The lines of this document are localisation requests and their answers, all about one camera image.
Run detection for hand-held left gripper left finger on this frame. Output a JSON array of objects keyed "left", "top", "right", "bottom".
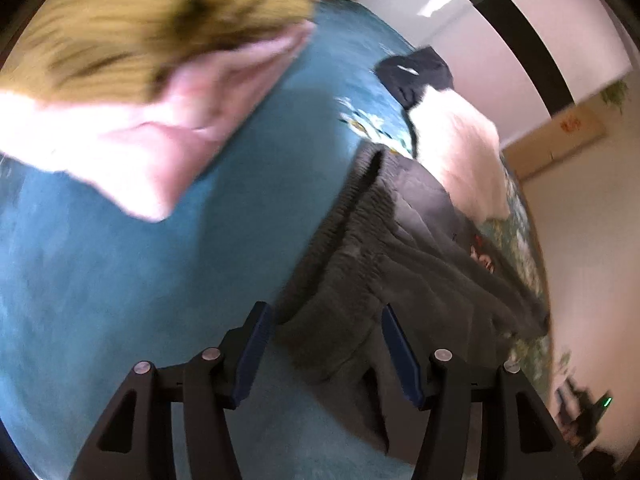
[{"left": 68, "top": 301, "right": 275, "bottom": 480}]

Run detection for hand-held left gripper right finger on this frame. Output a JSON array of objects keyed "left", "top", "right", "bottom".
[{"left": 381, "top": 304, "right": 585, "bottom": 480}]

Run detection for dark grey pants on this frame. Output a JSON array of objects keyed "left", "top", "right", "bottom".
[{"left": 274, "top": 141, "right": 552, "bottom": 466}]

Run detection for teal floral blanket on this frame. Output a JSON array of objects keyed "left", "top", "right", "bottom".
[{"left": 0, "top": 0, "right": 563, "bottom": 480}]

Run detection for white fluffy garment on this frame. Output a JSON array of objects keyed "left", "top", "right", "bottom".
[{"left": 407, "top": 86, "right": 512, "bottom": 222}]

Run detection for pink garment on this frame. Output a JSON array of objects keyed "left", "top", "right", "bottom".
[{"left": 0, "top": 21, "right": 317, "bottom": 223}]

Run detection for cardboard box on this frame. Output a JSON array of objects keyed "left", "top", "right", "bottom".
[{"left": 500, "top": 105, "right": 608, "bottom": 181}]

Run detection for black garment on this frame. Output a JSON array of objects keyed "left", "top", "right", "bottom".
[{"left": 375, "top": 46, "right": 455, "bottom": 153}]

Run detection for green plant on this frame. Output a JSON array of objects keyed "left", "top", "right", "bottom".
[{"left": 600, "top": 79, "right": 632, "bottom": 116}]

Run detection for olive green knit garment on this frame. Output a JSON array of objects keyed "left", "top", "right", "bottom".
[{"left": 0, "top": 0, "right": 317, "bottom": 106}]

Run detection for black door frame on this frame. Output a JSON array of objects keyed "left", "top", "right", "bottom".
[{"left": 422, "top": 0, "right": 576, "bottom": 120}]

